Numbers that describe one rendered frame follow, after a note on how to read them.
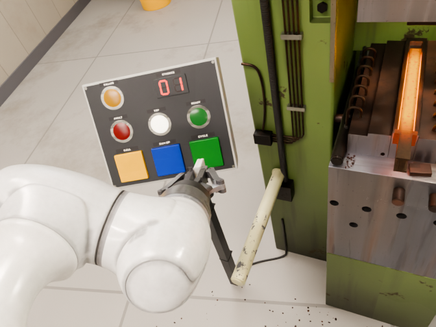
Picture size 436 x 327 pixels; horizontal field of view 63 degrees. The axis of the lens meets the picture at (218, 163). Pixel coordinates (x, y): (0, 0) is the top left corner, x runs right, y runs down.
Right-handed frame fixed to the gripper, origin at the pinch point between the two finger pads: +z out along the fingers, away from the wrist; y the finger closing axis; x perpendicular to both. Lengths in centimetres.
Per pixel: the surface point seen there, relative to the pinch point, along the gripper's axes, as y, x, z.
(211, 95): 4.3, 14.0, 13.2
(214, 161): 1.7, -2.2, 12.4
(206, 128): 1.4, 6.3, 13.1
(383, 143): 42.9, -5.1, 13.0
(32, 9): -202, 112, 326
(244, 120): 6, -22, 176
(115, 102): -19.4, 16.9, 12.8
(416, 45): 64, 14, 42
